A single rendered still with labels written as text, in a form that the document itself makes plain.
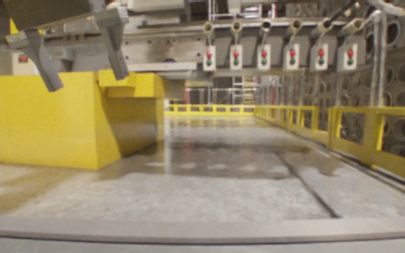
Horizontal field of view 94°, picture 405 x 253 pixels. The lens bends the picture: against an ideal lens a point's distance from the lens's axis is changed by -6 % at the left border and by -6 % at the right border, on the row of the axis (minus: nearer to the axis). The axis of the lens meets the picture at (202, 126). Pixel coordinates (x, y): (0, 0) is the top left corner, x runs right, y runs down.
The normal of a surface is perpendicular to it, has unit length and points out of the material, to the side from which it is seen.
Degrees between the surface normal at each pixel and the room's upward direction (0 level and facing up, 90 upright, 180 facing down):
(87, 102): 90
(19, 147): 90
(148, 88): 90
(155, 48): 90
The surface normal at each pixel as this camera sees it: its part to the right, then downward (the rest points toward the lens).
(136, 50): -0.15, 0.10
